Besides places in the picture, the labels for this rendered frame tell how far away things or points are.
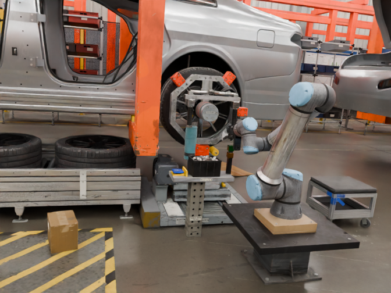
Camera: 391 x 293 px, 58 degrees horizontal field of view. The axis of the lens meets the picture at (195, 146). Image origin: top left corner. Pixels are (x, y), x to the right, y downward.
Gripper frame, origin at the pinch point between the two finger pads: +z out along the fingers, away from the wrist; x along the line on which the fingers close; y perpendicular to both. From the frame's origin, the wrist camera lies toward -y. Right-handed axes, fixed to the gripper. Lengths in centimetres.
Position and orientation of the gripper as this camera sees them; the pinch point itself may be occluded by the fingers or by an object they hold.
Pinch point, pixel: (226, 140)
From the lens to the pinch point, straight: 248.6
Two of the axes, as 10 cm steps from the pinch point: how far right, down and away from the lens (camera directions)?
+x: -9.4, 0.0, -3.4
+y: -0.7, -9.8, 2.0
